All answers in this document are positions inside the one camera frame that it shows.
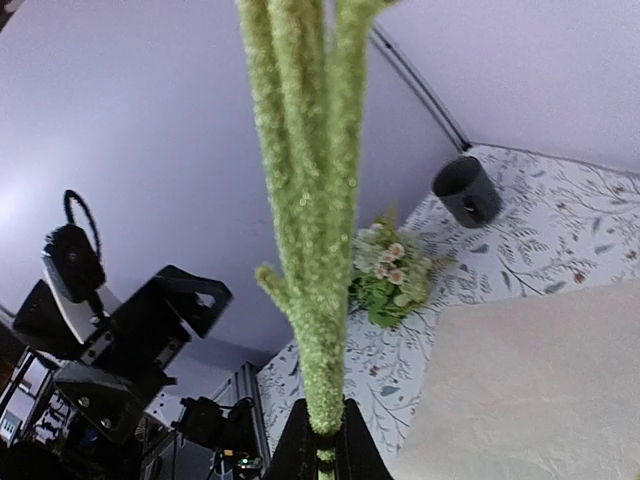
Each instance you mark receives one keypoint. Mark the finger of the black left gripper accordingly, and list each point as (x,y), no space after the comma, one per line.
(170,306)
(112,404)

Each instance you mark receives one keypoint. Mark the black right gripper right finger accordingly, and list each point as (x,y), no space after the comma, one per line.
(357,457)

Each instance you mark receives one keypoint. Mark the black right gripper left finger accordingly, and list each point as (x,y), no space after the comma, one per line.
(295,456)

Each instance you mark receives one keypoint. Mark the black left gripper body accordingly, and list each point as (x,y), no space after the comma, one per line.
(137,346)

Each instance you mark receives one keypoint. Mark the peach wrapping paper sheet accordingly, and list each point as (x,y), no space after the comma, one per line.
(531,388)

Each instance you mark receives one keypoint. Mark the orange fake flower stem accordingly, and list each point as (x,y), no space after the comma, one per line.
(308,77)

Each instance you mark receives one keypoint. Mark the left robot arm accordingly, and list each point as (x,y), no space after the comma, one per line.
(48,322)

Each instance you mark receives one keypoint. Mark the white green flower bunch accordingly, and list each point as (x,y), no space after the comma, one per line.
(391,274)

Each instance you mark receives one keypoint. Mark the dark grey mug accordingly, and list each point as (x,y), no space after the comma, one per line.
(467,192)

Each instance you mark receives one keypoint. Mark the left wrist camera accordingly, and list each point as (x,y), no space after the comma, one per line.
(72,264)

